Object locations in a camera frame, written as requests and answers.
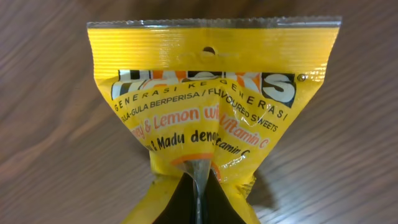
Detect yellow sweets bag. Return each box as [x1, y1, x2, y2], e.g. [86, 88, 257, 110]
[86, 16, 342, 223]

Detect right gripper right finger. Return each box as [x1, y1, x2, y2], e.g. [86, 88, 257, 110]
[203, 170, 246, 224]

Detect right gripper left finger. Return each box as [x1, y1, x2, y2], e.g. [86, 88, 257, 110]
[153, 174, 197, 224]

